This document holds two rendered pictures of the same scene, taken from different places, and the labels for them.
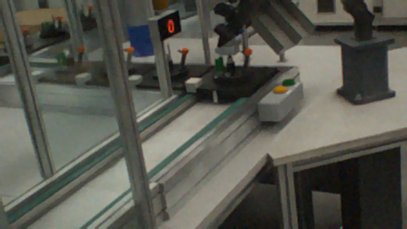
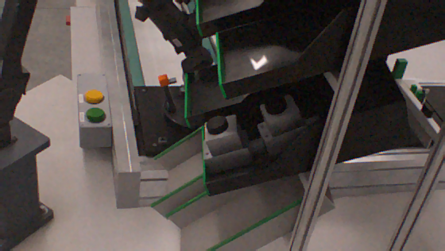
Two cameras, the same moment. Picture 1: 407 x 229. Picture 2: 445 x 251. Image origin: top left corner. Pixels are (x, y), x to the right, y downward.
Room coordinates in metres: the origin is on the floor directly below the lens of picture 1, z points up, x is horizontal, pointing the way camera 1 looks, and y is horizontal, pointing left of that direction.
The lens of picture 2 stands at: (2.71, -0.93, 1.75)
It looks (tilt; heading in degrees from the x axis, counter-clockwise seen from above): 36 degrees down; 129
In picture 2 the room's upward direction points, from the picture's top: 10 degrees clockwise
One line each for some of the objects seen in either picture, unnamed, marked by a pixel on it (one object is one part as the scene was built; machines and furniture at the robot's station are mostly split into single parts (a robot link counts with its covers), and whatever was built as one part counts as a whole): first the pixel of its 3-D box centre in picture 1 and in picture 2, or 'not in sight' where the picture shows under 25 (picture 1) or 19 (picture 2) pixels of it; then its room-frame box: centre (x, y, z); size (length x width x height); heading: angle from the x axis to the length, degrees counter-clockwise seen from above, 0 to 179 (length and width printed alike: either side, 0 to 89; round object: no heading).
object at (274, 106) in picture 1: (281, 100); (93, 108); (1.79, -0.26, 0.93); 0.21 x 0.07 x 0.06; 147
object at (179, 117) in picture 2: (232, 74); (194, 111); (1.98, -0.13, 0.98); 0.14 x 0.14 x 0.02
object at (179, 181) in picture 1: (237, 126); (114, 70); (1.66, -0.10, 0.91); 0.89 x 0.06 x 0.11; 147
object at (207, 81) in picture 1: (232, 79); (193, 118); (1.98, -0.13, 0.96); 0.24 x 0.24 x 0.02; 57
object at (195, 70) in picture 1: (168, 64); not in sight; (2.12, 0.09, 1.01); 0.24 x 0.24 x 0.13; 57
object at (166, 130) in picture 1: (184, 126); (179, 67); (1.74, 0.06, 0.91); 0.84 x 0.28 x 0.10; 147
